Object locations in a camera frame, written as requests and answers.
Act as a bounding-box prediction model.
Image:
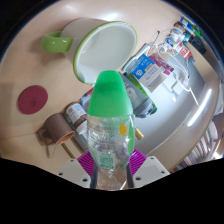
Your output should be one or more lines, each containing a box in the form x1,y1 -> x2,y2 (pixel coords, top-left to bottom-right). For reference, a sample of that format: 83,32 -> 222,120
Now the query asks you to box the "brown ceramic mug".
35,113 -> 76,148

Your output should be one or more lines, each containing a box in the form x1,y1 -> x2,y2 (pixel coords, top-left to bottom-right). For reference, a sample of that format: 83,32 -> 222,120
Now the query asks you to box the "white light bar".
186,88 -> 213,127

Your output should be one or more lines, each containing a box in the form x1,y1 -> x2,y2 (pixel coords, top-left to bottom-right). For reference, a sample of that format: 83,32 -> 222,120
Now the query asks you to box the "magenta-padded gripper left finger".
55,150 -> 99,189

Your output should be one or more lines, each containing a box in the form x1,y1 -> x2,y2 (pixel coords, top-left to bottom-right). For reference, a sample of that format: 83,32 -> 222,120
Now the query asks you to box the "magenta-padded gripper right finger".
126,148 -> 171,189

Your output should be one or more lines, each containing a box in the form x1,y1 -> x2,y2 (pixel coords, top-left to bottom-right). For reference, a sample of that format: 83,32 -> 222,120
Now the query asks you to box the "flat round red coaster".
17,84 -> 49,116

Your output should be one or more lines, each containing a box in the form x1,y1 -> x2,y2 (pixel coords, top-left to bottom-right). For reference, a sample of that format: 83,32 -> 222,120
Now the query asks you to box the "white mug with green handle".
41,17 -> 138,85

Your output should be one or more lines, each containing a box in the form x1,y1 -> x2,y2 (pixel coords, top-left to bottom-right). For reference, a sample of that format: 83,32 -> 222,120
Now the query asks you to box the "red and white container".
178,45 -> 193,61

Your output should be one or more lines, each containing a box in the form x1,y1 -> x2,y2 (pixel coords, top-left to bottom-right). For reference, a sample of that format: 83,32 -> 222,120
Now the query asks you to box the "clear glass bottle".
63,101 -> 90,141

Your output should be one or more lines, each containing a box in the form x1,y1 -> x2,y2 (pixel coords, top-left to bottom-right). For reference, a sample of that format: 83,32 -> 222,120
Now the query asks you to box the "clear bottle with green top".
86,69 -> 136,191

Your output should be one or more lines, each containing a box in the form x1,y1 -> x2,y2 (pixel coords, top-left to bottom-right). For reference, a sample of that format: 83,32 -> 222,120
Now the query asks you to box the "pink package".
148,54 -> 175,74

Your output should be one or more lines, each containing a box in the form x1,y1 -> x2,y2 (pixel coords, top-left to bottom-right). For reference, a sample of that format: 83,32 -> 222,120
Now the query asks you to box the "blue and white box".
131,54 -> 164,93

